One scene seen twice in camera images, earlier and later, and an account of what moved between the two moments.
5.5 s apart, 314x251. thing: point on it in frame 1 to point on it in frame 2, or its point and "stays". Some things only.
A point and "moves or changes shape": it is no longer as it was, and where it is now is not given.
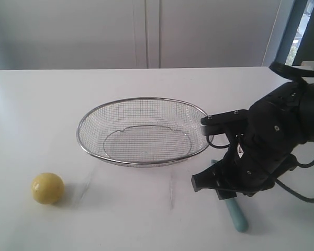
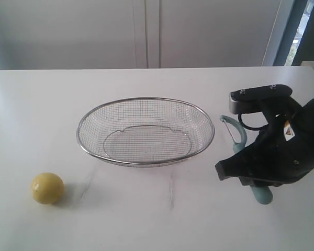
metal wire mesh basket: (142, 132) stays
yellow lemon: (47, 188) stays
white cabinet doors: (46, 34) stays
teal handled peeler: (236, 212) moves or changes shape
